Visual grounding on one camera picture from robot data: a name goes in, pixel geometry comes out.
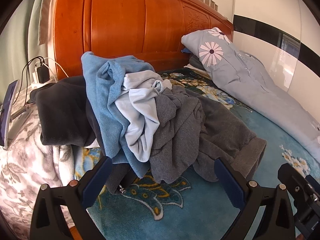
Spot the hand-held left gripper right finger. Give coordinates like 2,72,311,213
214,158,297,240

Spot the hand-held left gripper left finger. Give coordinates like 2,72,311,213
30,156,113,240

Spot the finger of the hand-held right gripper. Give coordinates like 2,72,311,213
277,163,320,207

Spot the grey sweatshirt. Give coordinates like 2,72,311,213
149,85,267,184

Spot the teal floral bed blanket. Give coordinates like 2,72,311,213
75,67,320,240

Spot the white grey floral blanket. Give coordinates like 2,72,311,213
0,85,100,230

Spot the black fleece garment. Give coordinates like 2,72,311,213
29,76,137,195

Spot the light blue garment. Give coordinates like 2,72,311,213
115,70,173,162

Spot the blue sweater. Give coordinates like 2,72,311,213
81,52,157,178

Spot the white phone stand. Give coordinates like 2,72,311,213
10,102,34,140

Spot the grey daisy print quilt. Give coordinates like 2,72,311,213
181,27,320,160

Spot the tablet on stand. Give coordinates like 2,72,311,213
0,79,20,148

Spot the white power strip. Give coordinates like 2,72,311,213
31,65,54,89

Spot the black charger plug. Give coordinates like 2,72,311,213
37,65,50,83

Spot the dark grey pillow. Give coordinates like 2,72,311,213
189,55,208,70

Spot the white wardrobe with black stripe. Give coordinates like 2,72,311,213
232,0,320,100

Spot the orange wooden headboard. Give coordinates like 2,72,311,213
53,0,234,80

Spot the white cable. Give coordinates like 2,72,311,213
44,57,69,78

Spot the black charger with cables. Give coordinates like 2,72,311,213
15,57,45,105

